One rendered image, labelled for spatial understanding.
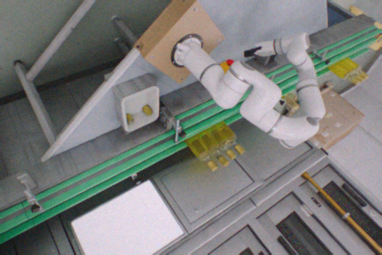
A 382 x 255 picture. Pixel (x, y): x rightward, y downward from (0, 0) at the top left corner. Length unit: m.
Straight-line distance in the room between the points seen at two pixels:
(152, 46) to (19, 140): 1.00
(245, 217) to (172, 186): 0.39
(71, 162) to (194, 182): 0.59
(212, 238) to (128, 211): 0.40
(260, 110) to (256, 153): 0.71
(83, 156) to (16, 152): 0.49
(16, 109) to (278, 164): 1.55
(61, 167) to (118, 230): 0.37
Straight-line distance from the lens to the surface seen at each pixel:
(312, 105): 1.14
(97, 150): 1.34
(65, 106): 1.84
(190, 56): 1.09
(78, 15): 1.64
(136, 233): 1.35
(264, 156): 1.66
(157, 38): 1.07
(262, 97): 0.96
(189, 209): 1.39
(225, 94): 0.97
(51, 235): 1.47
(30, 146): 1.72
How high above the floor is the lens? 1.57
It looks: 28 degrees down
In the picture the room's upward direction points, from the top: 140 degrees clockwise
